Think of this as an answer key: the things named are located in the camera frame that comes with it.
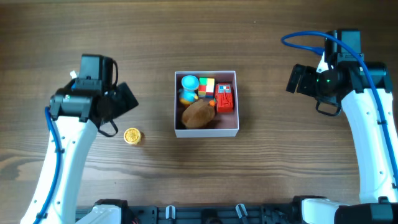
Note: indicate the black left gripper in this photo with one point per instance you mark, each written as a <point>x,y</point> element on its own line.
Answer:
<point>125,97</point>

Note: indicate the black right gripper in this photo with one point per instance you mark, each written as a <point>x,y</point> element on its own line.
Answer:
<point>298,79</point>

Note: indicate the yellow round wheel toy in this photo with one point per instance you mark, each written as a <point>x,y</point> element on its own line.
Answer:
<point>132,136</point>

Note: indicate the yellow duck toy blue hat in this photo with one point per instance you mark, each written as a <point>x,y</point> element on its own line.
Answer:
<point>188,94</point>

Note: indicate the brown plush capybara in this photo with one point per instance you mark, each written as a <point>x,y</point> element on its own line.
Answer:
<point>198,115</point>

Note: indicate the red toy truck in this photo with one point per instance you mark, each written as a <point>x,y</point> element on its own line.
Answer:
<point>224,98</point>

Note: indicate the colourful puzzle cube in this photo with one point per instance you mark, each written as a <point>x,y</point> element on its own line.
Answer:
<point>206,87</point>

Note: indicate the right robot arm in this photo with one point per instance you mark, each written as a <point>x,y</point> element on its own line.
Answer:
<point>363,92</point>

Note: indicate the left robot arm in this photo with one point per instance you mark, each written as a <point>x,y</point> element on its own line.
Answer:
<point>74,117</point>

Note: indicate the white box pink inside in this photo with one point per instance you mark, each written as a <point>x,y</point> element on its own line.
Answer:
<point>223,125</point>

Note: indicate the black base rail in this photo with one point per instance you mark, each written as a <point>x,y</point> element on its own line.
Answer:
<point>214,214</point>

